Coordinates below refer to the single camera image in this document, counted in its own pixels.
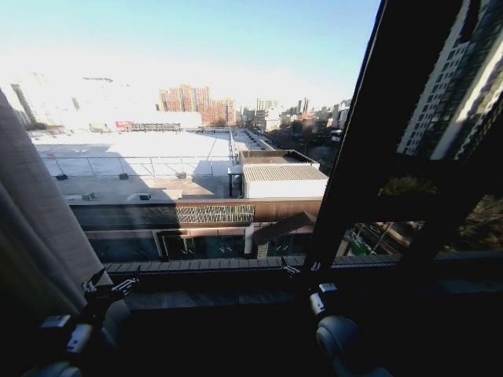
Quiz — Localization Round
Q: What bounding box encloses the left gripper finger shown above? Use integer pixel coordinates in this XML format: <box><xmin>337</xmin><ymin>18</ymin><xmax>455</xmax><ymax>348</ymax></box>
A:
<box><xmin>81</xmin><ymin>268</ymin><xmax>106</xmax><ymax>294</ymax></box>
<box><xmin>110</xmin><ymin>276</ymin><xmax>140</xmax><ymax>295</ymax></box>

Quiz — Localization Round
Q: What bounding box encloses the dark stone window sill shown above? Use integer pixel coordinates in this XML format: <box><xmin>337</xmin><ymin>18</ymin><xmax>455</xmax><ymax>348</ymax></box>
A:
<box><xmin>102</xmin><ymin>251</ymin><xmax>503</xmax><ymax>313</ymax></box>

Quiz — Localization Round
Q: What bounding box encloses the beige fabric curtain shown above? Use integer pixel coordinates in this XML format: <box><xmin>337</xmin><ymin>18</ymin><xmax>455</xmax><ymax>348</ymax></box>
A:
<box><xmin>0</xmin><ymin>86</ymin><xmax>116</xmax><ymax>377</ymax></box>

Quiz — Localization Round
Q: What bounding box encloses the small corrugated roof building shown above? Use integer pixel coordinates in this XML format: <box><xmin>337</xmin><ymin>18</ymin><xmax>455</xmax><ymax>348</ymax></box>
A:
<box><xmin>226</xmin><ymin>148</ymin><xmax>330</xmax><ymax>199</ymax></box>

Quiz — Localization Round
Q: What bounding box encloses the brown facade low building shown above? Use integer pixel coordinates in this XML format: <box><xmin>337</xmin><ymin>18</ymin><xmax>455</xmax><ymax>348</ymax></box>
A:
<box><xmin>69</xmin><ymin>196</ymin><xmax>324</xmax><ymax>262</ymax></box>

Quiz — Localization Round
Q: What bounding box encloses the large white flat rooftop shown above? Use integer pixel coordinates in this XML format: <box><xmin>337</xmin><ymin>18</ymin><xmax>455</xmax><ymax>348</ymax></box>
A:
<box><xmin>29</xmin><ymin>127</ymin><xmax>244</xmax><ymax>180</ymax></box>

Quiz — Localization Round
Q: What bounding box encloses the red brick apartment block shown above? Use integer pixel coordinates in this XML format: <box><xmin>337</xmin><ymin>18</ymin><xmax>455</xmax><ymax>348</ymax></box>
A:
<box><xmin>156</xmin><ymin>83</ymin><xmax>237</xmax><ymax>127</ymax></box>

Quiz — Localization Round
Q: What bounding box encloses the pale high-rise building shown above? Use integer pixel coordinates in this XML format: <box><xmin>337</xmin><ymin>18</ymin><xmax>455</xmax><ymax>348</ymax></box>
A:
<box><xmin>395</xmin><ymin>0</ymin><xmax>503</xmax><ymax>161</ymax></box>

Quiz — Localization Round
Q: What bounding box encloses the dark window frame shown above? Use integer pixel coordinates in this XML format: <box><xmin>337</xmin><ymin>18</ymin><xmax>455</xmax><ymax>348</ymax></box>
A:
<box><xmin>304</xmin><ymin>0</ymin><xmax>503</xmax><ymax>284</ymax></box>

